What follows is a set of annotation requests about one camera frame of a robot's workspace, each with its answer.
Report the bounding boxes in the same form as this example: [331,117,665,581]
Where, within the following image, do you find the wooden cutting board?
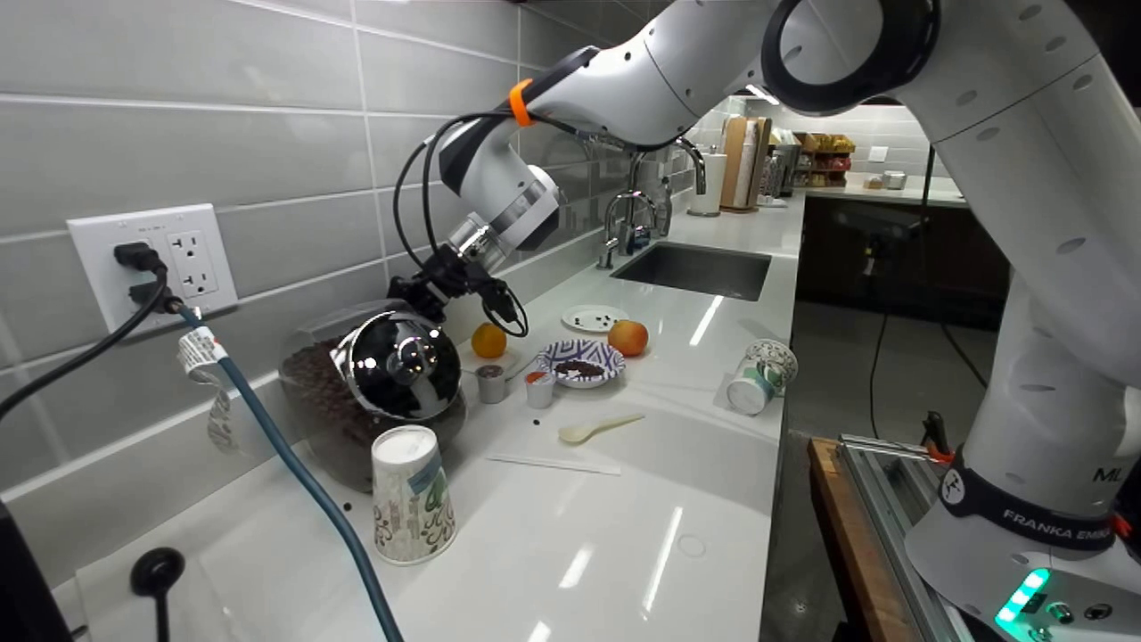
[720,110,761,214]

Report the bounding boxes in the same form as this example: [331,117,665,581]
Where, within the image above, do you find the black round plug with cord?
[126,543,190,642]

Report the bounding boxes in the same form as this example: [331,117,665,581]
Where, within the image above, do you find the white wall outlet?
[64,200,243,334]

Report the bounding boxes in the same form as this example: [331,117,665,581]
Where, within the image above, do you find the orange lid coffee pod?
[521,366,561,411]

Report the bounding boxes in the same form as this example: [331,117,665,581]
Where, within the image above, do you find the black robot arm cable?
[388,108,532,341]

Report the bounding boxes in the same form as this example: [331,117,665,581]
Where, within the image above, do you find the brown basket of items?
[792,126,858,189]

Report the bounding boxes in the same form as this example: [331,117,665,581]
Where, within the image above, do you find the orange fruit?
[468,319,509,363]
[607,317,653,360]

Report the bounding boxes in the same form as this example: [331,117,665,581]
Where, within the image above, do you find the dark kitchen cabinet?
[795,192,1011,332]

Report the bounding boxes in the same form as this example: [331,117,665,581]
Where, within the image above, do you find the cream plastic spoon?
[555,411,648,450]

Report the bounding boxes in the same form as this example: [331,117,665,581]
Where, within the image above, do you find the printed paper cup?
[366,420,458,567]
[722,334,802,420]

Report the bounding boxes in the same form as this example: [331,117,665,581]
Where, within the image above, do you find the red black clip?
[921,407,957,472]

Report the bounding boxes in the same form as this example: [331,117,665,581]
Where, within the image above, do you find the steel kitchen sink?
[610,239,776,304]

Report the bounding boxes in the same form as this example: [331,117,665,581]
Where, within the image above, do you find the white tape wrap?
[173,324,231,382]

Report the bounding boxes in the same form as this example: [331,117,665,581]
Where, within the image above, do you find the blue cable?
[126,277,406,642]

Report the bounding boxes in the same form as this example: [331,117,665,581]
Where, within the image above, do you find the black power cable with plug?
[0,239,173,420]

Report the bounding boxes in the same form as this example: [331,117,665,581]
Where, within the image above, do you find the thin black hanging cable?
[862,209,896,443]

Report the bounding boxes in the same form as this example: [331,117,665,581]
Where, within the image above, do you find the white soap bottle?
[685,140,726,221]

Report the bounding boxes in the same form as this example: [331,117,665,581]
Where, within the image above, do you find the aluminium frame rail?
[846,443,974,642]

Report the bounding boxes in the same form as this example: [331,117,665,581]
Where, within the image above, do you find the wooden bench top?
[805,434,940,642]

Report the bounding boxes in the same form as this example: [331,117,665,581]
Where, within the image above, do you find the small white plate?
[561,304,626,337]

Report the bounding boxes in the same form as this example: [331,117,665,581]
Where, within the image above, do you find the blue patterned bowl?
[538,334,626,391]

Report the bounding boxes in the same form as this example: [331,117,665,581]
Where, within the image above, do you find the chrome faucet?
[600,136,710,271]

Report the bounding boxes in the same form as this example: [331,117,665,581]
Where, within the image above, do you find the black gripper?
[385,241,505,332]

